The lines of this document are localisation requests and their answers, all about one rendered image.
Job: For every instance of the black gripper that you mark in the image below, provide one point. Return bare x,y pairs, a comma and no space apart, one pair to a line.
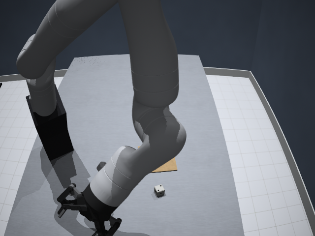
90,207

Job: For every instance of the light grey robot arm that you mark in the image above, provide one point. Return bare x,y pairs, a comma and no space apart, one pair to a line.
155,80

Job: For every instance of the tan flat mat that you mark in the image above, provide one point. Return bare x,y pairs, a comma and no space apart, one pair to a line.
169,166

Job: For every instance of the white die with black pips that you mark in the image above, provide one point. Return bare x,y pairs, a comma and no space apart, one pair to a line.
159,190

